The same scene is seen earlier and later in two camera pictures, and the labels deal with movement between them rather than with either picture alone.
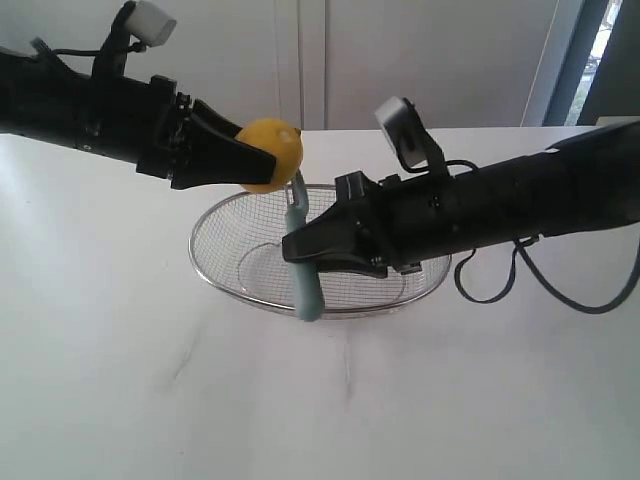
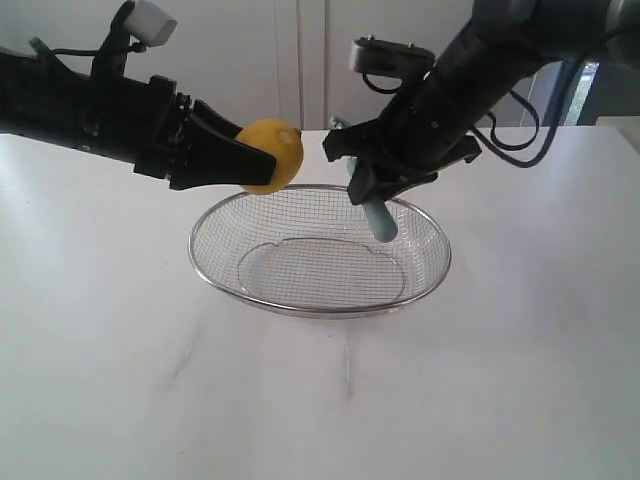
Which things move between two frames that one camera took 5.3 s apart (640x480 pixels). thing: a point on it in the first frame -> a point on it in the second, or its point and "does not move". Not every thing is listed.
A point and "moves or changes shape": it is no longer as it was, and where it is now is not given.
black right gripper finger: [352, 262] -> [369, 184]
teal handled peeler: [297, 216] moves or changes shape
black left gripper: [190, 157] does not move
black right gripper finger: [336, 230] -> [355, 141]
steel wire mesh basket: [237, 246] does not move
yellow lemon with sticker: [280, 140] does not move
